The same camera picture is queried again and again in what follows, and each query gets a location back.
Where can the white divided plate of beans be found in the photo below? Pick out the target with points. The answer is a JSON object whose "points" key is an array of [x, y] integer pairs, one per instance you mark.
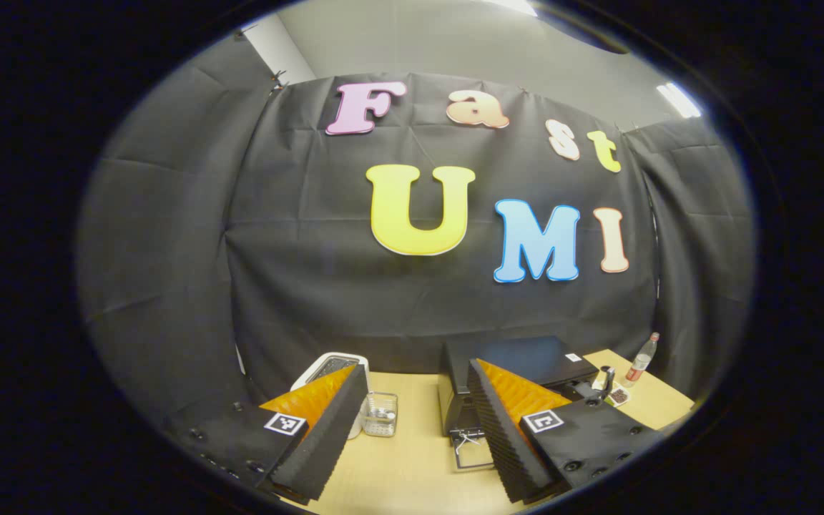
{"points": [[619, 395]]}

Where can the clear square measuring container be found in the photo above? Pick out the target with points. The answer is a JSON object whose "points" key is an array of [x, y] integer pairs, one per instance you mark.
{"points": [[380, 415]]}

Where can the clear plastic bottle red label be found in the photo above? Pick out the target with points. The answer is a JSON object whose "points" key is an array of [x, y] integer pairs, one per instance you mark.
{"points": [[641, 361]]}

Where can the black electric oven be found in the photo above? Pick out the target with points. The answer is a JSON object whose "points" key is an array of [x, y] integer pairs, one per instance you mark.
{"points": [[519, 357]]}

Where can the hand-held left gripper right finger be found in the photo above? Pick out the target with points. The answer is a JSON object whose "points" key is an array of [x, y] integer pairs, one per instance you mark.
{"points": [[501, 436]]}

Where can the white toaster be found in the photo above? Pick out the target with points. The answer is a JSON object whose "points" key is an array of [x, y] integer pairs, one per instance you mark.
{"points": [[315, 368]]}

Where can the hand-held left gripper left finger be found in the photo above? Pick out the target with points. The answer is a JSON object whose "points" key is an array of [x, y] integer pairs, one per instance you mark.
{"points": [[322, 436]]}

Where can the ceiling light panel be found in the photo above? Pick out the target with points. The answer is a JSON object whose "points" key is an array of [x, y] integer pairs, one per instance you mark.
{"points": [[680, 100]]}

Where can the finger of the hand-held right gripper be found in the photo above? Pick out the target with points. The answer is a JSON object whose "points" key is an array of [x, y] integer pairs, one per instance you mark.
{"points": [[607, 379]]}

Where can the black backdrop cloth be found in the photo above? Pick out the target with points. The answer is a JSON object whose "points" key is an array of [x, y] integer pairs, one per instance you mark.
{"points": [[312, 286]]}

